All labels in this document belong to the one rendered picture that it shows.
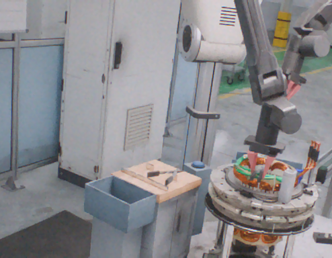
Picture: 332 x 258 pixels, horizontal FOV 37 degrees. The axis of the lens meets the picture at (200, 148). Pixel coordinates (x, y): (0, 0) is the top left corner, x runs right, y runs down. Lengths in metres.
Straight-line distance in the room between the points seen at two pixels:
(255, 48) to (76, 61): 2.60
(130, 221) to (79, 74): 2.47
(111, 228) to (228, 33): 0.78
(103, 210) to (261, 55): 0.59
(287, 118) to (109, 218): 0.54
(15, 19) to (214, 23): 2.01
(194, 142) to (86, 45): 1.92
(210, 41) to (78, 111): 2.15
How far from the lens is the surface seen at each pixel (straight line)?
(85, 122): 3.74
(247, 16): 1.23
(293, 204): 1.40
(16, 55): 3.61
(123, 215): 1.34
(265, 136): 1.29
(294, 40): 1.46
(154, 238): 1.45
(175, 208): 1.49
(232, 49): 1.79
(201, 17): 1.73
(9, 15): 3.50
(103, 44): 3.54
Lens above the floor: 1.65
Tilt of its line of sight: 19 degrees down
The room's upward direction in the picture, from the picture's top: 8 degrees clockwise
